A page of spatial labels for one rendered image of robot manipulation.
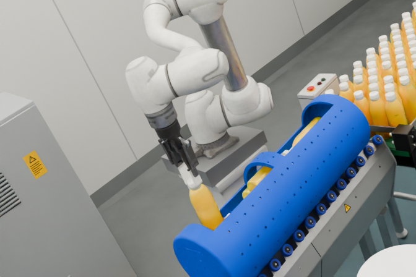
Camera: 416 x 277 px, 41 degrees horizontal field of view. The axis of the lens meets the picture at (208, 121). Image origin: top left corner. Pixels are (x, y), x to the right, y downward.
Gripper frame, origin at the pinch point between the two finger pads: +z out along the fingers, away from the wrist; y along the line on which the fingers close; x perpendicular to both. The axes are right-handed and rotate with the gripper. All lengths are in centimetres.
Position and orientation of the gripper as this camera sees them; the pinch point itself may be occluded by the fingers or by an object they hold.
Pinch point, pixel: (190, 175)
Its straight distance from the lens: 176.6
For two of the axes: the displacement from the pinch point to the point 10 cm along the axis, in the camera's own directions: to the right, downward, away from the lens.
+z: 3.6, 8.3, 4.3
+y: 6.8, 0.8, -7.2
